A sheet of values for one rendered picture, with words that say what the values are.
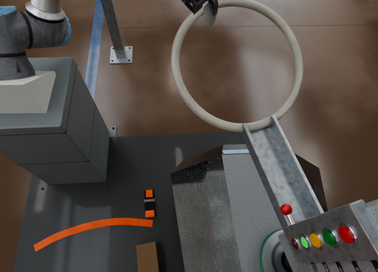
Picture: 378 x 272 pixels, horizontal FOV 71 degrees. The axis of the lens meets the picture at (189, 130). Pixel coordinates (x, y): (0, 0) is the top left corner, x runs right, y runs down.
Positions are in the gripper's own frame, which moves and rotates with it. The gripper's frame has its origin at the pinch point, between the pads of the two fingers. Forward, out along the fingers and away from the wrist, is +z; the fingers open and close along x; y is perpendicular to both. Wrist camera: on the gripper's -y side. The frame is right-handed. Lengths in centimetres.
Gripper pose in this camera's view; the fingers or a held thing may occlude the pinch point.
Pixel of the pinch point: (197, 7)
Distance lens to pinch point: 96.8
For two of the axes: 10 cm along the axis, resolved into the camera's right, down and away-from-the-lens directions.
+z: -1.6, 1.0, 9.8
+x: 6.9, 7.2, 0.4
